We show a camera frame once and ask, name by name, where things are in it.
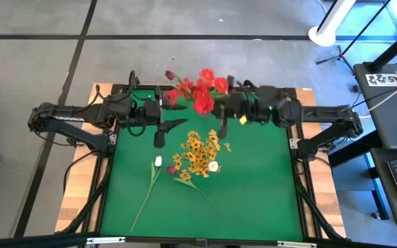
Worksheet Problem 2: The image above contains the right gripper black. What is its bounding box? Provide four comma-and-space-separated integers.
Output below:
214, 74, 257, 140

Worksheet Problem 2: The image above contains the green table mat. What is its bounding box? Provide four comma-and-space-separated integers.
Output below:
99, 88, 305, 242

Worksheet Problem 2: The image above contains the black cable bundle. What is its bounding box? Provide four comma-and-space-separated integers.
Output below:
294, 178, 345, 240
58, 168, 109, 236

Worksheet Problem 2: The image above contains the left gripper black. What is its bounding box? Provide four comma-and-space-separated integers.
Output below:
134, 85, 190, 149

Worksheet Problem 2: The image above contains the white column stand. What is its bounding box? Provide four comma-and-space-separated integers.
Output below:
307, 0, 358, 48

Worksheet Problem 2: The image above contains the red artificial flower bunch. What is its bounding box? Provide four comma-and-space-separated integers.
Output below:
190, 68, 230, 116
163, 77, 194, 108

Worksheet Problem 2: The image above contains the white printed label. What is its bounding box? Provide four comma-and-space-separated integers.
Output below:
365, 72, 397, 87

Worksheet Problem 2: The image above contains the grey desk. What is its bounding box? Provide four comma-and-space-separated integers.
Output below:
352, 61, 397, 150
369, 147, 397, 235

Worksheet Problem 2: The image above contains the dark red tulip green stem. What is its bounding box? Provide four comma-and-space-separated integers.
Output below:
164, 70, 185, 87
165, 165, 222, 216

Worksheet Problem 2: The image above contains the white cable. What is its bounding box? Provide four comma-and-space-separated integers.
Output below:
356, 74, 397, 120

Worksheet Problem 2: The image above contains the yellow artificial flower bunch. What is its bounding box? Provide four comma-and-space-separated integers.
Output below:
172, 129, 222, 182

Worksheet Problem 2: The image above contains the thick black pole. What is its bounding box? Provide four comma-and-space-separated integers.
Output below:
365, 21, 397, 74

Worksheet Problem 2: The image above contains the black tripod stand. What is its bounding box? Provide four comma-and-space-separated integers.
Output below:
314, 0, 392, 75

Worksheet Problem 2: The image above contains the silver corner bracket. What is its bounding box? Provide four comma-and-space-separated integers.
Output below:
85, 236, 126, 245
276, 240, 318, 248

